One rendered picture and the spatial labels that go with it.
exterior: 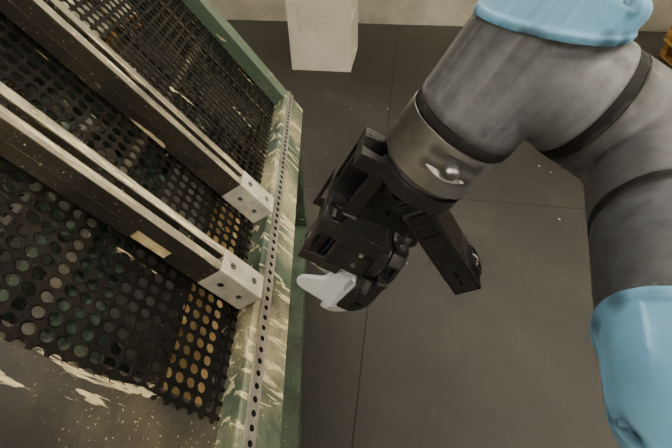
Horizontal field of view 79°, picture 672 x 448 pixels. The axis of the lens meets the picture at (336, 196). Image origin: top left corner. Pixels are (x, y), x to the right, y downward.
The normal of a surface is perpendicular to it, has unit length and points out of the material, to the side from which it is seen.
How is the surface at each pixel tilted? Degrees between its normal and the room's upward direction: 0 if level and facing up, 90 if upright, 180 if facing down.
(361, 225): 27
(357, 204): 90
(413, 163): 75
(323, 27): 90
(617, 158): 57
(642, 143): 40
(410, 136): 68
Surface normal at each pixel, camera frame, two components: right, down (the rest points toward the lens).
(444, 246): -0.13, 0.65
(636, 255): -0.78, -0.61
